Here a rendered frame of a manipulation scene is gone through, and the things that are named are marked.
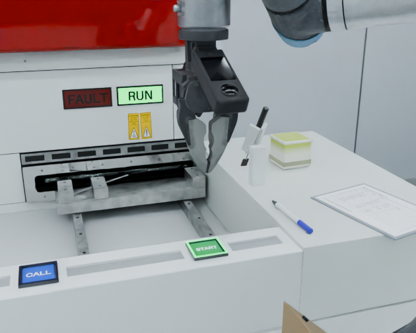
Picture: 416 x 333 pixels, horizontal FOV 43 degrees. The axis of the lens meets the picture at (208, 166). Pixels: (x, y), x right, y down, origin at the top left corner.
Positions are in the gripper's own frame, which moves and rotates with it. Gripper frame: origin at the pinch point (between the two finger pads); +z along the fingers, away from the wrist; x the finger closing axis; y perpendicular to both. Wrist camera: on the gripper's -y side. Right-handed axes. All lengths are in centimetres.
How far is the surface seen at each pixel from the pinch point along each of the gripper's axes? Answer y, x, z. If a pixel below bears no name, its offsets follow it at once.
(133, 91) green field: 58, 1, 0
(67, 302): -4.0, 22.4, 17.0
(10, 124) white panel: 58, 31, 6
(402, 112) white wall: 207, -197, 54
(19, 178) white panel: 58, 30, 20
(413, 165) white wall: 207, -211, 92
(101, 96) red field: 58, 9, 0
